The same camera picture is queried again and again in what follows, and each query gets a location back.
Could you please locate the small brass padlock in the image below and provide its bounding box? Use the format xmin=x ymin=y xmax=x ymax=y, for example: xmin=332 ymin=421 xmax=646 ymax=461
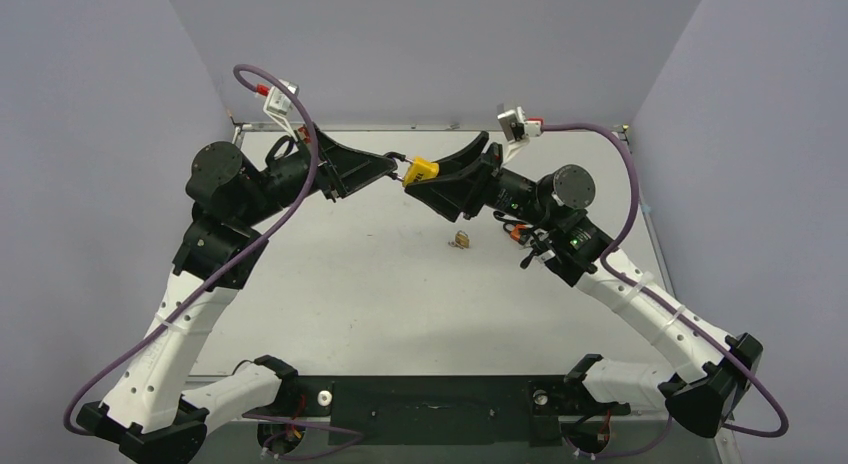
xmin=451 ymin=231 xmax=470 ymax=249

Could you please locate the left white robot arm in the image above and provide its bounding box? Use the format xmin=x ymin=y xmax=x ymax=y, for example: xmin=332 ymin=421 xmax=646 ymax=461
xmin=76 ymin=132 xmax=397 ymax=463

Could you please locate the yellow padlock with keys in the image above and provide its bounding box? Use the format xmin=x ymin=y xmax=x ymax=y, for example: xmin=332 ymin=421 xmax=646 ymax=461
xmin=385 ymin=151 xmax=440 ymax=187

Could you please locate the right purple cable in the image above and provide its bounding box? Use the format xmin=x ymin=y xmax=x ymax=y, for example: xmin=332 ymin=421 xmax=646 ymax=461
xmin=539 ymin=123 xmax=791 ymax=461

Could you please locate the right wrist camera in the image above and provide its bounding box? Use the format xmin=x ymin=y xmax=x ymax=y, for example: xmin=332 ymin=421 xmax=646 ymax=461
xmin=497 ymin=105 xmax=544 ymax=165

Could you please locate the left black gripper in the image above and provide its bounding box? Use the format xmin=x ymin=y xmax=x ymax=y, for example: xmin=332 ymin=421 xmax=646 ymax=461
xmin=237 ymin=121 xmax=397 ymax=228

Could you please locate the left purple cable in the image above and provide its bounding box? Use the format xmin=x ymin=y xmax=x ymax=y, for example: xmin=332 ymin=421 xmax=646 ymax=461
xmin=62 ymin=64 xmax=366 ymax=462

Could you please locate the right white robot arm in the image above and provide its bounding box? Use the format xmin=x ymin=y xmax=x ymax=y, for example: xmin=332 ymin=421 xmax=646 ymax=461
xmin=402 ymin=134 xmax=763 ymax=438

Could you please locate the orange black padlock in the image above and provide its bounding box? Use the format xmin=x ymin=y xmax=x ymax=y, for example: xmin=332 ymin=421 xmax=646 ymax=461
xmin=507 ymin=224 xmax=529 ymax=245

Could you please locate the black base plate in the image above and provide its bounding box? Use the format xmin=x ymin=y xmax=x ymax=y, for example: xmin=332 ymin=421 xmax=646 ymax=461
xmin=259 ymin=375 xmax=631 ymax=447

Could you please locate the purple cable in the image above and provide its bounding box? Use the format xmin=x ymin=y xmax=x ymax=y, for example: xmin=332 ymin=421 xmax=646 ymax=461
xmin=62 ymin=64 xmax=366 ymax=462
xmin=539 ymin=123 xmax=791 ymax=461

